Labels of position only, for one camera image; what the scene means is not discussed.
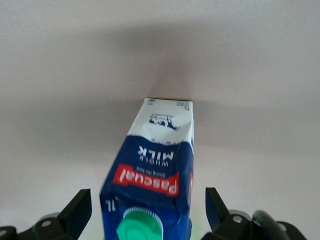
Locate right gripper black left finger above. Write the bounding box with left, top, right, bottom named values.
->
left=0, top=188, right=93, bottom=240

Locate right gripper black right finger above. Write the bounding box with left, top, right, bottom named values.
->
left=201, top=187, right=307, bottom=240

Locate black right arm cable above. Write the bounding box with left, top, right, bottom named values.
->
left=251, top=209, right=290, bottom=240

